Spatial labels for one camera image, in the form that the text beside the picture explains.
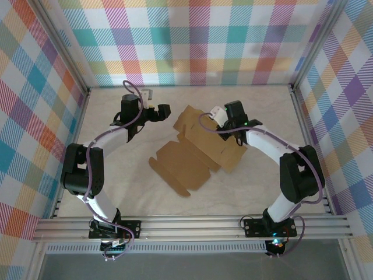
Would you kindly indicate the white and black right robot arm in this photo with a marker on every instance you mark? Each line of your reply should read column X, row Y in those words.
column 297, row 175

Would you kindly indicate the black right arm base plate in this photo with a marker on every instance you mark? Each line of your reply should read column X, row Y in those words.
column 253, row 227

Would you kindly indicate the aluminium corner post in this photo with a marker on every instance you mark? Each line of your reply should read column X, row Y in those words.
column 61, row 46
column 317, row 46

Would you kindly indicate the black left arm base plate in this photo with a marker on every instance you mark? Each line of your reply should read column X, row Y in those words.
column 132, row 229

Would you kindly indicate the brown cardboard box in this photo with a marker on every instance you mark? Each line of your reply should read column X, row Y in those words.
column 186, row 163

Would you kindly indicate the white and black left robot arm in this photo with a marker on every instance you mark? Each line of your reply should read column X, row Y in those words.
column 75, row 175

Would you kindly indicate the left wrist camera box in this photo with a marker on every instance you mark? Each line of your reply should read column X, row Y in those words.
column 147, row 94

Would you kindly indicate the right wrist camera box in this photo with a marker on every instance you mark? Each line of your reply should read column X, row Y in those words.
column 218, row 114

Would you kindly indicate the aluminium side rail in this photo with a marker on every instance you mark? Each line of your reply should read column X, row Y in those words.
column 73, row 137
column 309, row 140

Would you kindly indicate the long aluminium mounting rail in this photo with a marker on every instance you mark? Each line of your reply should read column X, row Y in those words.
column 189, row 227

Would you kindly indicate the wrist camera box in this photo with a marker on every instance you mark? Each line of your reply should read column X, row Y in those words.
column 218, row 114
column 147, row 94

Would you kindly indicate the aluminium frame leg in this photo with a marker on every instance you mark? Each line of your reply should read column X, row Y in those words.
column 349, row 259
column 36, row 262

